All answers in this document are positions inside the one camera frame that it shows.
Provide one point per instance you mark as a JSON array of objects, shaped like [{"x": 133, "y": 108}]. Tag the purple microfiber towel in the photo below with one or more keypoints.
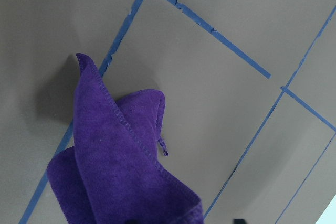
[{"x": 112, "y": 173}]

